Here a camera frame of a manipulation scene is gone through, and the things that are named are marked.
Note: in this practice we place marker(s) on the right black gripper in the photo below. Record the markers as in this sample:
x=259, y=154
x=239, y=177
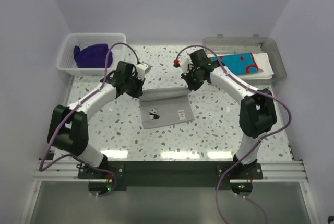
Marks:
x=187, y=77

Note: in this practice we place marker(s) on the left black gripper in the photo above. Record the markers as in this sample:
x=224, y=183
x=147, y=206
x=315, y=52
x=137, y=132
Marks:
x=138, y=92

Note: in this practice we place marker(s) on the colourful striped towel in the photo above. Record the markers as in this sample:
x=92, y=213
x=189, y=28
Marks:
x=240, y=64

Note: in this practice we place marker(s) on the grey towel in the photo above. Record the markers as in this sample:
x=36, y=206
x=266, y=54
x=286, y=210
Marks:
x=165, y=107

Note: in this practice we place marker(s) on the white towel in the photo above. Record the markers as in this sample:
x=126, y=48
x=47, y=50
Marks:
x=265, y=71

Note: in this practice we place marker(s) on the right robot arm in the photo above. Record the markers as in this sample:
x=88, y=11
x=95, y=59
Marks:
x=257, y=113

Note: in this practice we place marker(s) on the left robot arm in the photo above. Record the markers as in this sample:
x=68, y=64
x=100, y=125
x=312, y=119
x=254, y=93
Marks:
x=69, y=124

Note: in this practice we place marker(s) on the clear grey plastic bin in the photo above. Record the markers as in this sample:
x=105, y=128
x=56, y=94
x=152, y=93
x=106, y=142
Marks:
x=234, y=45

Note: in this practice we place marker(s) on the purple towel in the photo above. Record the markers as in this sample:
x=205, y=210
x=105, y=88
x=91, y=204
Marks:
x=91, y=57

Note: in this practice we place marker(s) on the white plastic basket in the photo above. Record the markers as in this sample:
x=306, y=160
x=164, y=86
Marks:
x=66, y=62

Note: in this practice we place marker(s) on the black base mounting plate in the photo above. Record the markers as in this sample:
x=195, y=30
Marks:
x=120, y=175

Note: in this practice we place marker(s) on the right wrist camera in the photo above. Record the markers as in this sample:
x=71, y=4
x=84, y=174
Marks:
x=182, y=63

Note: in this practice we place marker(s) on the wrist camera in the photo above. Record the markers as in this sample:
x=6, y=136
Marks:
x=182, y=63
x=142, y=69

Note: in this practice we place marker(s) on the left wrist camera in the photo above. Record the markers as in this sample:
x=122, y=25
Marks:
x=142, y=69

